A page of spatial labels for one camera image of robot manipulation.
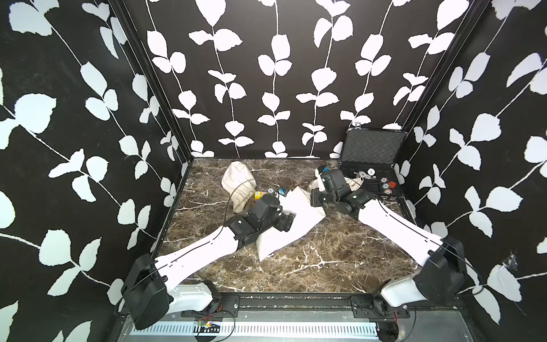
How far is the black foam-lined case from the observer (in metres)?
1.06

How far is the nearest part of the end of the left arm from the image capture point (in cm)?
58

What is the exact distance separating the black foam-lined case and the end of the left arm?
19.9 inches
